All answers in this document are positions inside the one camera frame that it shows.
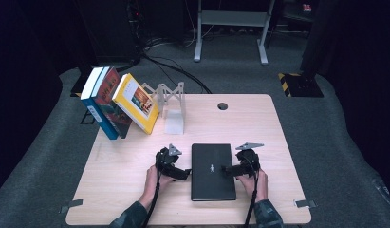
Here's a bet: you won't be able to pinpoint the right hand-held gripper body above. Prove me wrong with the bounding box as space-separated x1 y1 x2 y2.
234 142 266 177

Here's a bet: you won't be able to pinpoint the grey tape strip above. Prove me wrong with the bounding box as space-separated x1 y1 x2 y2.
58 199 84 214
294 199 318 209

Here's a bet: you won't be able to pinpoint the black floor cables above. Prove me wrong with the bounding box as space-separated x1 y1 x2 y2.
141 51 213 95

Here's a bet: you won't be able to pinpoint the hand-held gripper black cable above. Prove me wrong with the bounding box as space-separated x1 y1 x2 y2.
243 156 261 228
140 160 162 228

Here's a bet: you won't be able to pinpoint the black book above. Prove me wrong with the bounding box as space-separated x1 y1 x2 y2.
190 142 237 202

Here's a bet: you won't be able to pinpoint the blue book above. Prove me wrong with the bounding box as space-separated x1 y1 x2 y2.
80 66 120 141

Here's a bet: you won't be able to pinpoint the person's left hand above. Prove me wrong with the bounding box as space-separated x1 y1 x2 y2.
144 164 176 200

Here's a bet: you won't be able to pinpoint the right hand-held gripper black cable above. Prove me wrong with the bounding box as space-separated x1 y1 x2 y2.
243 156 261 228

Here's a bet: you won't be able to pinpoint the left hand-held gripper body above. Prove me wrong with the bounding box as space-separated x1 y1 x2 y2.
155 143 183 179

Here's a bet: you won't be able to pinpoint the white metal stand frame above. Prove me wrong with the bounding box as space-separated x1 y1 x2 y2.
193 0 276 67

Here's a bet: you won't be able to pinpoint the dark cabinet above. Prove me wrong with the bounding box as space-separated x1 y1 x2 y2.
73 0 141 66

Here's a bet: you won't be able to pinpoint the yellow book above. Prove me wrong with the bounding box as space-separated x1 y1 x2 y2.
112 72 160 136

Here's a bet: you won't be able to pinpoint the left hand-held gripper black cable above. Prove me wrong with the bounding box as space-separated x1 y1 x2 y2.
140 160 162 228

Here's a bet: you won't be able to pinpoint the red illustrated book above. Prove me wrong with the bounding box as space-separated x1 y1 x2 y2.
92 66 134 140

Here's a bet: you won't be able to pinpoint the grey expandable metal bookend rack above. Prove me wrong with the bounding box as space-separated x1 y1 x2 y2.
140 81 186 135

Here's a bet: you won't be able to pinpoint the person's right hand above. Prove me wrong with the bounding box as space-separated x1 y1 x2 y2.
235 168 269 202

